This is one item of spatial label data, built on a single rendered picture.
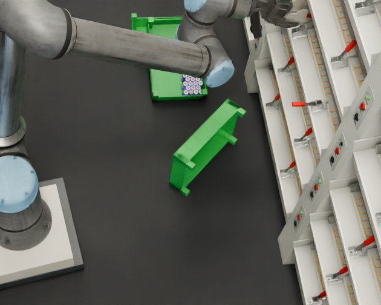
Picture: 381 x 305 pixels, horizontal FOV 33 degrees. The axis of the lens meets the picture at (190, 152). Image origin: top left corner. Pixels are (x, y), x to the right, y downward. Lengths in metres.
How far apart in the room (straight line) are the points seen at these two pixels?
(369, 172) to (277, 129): 0.76
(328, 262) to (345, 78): 0.51
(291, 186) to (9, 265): 0.91
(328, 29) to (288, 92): 0.39
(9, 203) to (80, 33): 0.56
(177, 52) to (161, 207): 0.72
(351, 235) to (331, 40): 0.50
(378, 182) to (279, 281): 0.74
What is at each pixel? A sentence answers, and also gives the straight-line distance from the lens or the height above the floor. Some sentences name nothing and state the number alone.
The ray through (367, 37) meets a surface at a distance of 1.53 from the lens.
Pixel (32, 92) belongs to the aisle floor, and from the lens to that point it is 2.48.
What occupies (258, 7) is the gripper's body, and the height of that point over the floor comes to 0.68.
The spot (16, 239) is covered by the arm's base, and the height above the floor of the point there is 0.17.
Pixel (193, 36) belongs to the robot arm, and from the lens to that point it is 1.82.
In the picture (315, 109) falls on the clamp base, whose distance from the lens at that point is 1.84.
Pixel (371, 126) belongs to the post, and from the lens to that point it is 1.50.
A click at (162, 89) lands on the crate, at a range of 2.46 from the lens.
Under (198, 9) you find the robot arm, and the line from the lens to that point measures 1.78.
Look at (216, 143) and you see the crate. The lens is 2.37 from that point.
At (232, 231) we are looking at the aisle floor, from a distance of 2.22.
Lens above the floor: 1.99
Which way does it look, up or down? 58 degrees down
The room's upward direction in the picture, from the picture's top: 11 degrees clockwise
